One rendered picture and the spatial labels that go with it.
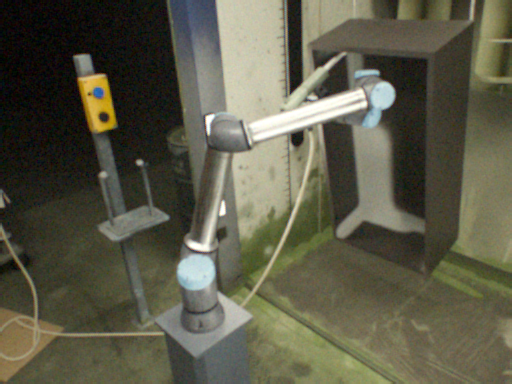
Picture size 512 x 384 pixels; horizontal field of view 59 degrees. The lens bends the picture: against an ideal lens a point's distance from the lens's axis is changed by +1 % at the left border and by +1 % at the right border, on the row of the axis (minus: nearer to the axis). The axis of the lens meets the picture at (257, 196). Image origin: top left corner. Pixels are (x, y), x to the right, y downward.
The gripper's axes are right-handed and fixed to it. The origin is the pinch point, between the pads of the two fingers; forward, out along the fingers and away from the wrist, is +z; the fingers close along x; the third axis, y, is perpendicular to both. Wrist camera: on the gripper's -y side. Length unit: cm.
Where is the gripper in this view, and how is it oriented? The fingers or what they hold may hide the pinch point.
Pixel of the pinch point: (299, 100)
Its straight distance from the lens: 201.1
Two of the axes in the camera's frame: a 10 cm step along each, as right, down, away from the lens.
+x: 6.0, -6.9, 4.1
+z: -7.4, -2.8, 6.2
